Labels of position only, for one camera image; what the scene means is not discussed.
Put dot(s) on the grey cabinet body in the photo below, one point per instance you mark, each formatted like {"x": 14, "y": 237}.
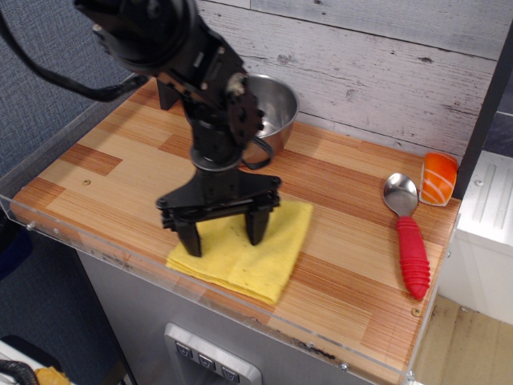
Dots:
{"x": 316, "y": 334}

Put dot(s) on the black vertical post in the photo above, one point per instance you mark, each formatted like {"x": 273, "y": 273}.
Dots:
{"x": 169, "y": 94}

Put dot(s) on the silver dispenser panel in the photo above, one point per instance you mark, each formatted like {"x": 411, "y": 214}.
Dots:
{"x": 218, "y": 366}

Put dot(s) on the red handled metal spoon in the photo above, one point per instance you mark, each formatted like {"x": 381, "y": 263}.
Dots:
{"x": 401, "y": 197}

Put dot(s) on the clear acrylic table guard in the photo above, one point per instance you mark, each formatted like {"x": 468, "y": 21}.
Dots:
{"x": 358, "y": 124}

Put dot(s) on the stainless steel bowl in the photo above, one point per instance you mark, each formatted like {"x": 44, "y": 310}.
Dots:
{"x": 280, "y": 105}

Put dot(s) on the yellow cloth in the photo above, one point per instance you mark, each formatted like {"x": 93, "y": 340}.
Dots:
{"x": 229, "y": 260}

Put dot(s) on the toy salmon sushi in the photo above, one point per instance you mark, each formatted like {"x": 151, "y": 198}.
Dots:
{"x": 439, "y": 175}

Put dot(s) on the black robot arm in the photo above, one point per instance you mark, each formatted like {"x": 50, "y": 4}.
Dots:
{"x": 170, "y": 42}

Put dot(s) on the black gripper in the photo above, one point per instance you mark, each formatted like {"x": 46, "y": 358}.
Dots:
{"x": 214, "y": 194}

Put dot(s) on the white grooved appliance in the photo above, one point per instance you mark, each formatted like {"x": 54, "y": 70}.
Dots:
{"x": 477, "y": 272}

